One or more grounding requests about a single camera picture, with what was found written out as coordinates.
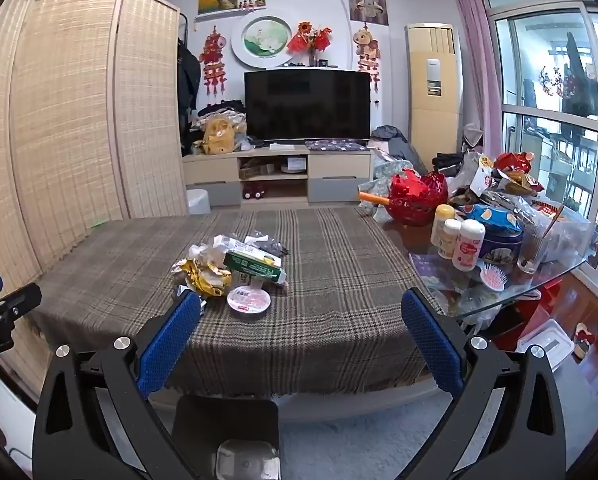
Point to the clear storage box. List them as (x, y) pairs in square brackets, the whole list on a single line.
[(546, 342)]

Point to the bamboo folding screen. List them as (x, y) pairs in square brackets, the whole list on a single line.
[(69, 135)]

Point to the crumpled white tissue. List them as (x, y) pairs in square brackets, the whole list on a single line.
[(209, 250)]

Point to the yellow crumpled wrapper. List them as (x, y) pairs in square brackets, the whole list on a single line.
[(204, 277)]

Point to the dark hanging coat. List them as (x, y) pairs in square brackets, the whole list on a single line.
[(188, 85)]

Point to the pink curtain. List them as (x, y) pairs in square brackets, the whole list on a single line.
[(471, 50)]

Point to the round lotus wall plate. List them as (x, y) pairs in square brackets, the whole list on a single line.
[(264, 37)]

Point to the slipper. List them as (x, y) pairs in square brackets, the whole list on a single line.
[(582, 340)]

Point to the red shoes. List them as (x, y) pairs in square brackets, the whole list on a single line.
[(253, 191)]

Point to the black television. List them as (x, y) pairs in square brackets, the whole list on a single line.
[(306, 105)]

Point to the black trash bin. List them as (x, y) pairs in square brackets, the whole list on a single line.
[(214, 415)]

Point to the dark bag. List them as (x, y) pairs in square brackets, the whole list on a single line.
[(446, 162)]

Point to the folded patterned cloth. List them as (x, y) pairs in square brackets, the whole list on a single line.
[(336, 145)]

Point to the blue cookie tin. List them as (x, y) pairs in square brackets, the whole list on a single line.
[(501, 247)]

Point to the purple booklet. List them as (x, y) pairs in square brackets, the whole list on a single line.
[(429, 270)]

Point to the silver blister pack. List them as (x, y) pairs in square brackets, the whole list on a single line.
[(269, 244)]

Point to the green drink carton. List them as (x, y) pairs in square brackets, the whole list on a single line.
[(254, 264)]

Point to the glass table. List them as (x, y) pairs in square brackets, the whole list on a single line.
[(429, 290)]

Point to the yellow backpack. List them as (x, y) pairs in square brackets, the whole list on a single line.
[(218, 137)]

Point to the wall poster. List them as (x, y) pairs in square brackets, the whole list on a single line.
[(367, 0)]

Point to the red flower decoration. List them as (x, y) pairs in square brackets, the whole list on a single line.
[(309, 40)]

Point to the beige television stand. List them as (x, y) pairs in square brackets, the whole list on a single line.
[(209, 170)]

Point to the floral cloth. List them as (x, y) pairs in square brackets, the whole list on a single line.
[(389, 175)]

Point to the beige standing air conditioner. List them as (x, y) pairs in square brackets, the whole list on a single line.
[(434, 85)]

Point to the clear glass cup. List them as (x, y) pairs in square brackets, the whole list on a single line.
[(531, 250)]

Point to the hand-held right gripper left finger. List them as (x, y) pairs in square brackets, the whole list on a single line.
[(171, 345)]

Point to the red hanging ornament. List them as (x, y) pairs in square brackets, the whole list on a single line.
[(213, 60)]

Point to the red openwork basket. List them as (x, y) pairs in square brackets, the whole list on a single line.
[(416, 200)]

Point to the pile of clothes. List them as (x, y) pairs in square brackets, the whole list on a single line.
[(224, 110)]

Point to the blue chips bag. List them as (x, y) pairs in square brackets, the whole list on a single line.
[(494, 217)]

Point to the grey jacket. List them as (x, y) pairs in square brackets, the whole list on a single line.
[(404, 150)]

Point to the small white bottle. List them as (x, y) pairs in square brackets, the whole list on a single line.
[(449, 240)]

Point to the pile of snack bags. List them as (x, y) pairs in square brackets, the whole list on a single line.
[(509, 172)]

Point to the clear plastic container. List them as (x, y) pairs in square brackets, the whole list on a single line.
[(569, 230)]

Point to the white hairbrush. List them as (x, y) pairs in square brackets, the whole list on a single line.
[(493, 276)]

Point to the horse hanging ornament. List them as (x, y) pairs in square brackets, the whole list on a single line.
[(366, 50)]

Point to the white box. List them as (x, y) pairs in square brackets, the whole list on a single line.
[(295, 164)]

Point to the window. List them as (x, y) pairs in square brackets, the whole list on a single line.
[(544, 60)]

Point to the white stool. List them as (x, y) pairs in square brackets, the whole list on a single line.
[(198, 201)]

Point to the round white plastic cup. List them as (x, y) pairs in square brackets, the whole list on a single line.
[(249, 300)]

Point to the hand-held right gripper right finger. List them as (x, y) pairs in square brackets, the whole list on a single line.
[(429, 340)]

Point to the plaid tablecloth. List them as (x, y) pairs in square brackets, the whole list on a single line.
[(319, 280)]

